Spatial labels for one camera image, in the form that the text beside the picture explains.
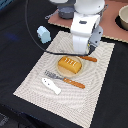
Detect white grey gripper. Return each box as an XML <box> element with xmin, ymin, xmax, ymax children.
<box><xmin>70</xmin><ymin>13</ymin><xmax>103</xmax><ymax>54</ymax></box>

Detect orange bread loaf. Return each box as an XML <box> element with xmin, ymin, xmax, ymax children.
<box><xmin>58</xmin><ymin>56</ymin><xmax>82</xmax><ymax>73</ymax></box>

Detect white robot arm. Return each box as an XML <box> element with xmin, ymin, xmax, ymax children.
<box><xmin>49</xmin><ymin>0</ymin><xmax>105</xmax><ymax>56</ymax></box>

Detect beige bowl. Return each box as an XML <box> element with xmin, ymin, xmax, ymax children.
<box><xmin>119</xmin><ymin>5</ymin><xmax>128</xmax><ymax>30</ymax></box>

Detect round wooden plate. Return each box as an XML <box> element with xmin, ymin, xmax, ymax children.
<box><xmin>56</xmin><ymin>56</ymin><xmax>83</xmax><ymax>78</ymax></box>

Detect woven beige placemat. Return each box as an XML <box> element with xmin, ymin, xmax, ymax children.
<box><xmin>12</xmin><ymin>30</ymin><xmax>116</xmax><ymax>128</ymax></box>

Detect knife with orange handle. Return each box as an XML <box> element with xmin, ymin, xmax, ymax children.
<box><xmin>79</xmin><ymin>56</ymin><xmax>97</xmax><ymax>62</ymax></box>

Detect grey saucepan with handle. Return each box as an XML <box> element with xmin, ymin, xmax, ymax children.
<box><xmin>46</xmin><ymin>7</ymin><xmax>75</xmax><ymax>19</ymax></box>

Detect fork with orange handle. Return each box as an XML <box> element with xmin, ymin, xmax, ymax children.
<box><xmin>44</xmin><ymin>70</ymin><xmax>85</xmax><ymax>89</ymax></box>

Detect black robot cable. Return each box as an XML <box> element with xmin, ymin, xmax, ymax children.
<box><xmin>24</xmin><ymin>0</ymin><xmax>91</xmax><ymax>57</ymax></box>

